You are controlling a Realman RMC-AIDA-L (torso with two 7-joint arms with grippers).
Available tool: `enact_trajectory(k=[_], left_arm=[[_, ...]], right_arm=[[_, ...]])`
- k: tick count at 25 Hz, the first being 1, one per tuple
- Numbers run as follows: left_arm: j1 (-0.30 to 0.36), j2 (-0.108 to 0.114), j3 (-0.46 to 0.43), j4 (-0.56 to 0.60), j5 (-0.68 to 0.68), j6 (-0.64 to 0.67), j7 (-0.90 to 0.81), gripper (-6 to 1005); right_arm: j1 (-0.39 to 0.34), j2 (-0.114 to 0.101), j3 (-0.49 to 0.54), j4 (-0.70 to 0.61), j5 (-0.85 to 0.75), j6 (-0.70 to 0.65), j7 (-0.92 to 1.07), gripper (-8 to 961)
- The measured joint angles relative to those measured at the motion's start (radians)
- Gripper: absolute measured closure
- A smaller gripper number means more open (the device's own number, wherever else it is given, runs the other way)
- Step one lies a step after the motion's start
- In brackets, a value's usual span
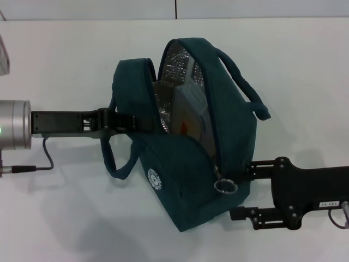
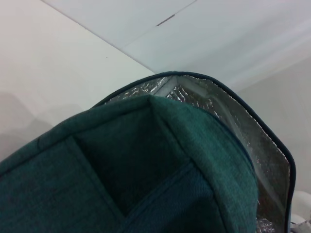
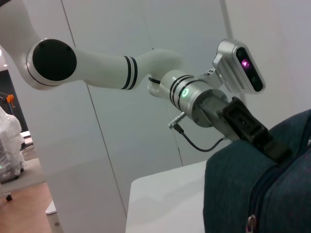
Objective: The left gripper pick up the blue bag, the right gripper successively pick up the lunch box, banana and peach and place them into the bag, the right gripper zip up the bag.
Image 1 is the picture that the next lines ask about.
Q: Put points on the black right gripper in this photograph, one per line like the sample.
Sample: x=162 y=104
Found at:
x=308 y=188

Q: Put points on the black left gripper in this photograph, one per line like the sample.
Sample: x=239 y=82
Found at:
x=57 y=122

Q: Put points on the clear plastic food container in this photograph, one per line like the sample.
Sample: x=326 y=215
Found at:
x=191 y=109

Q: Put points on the dark teal lunch bag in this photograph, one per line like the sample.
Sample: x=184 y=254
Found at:
x=185 y=169

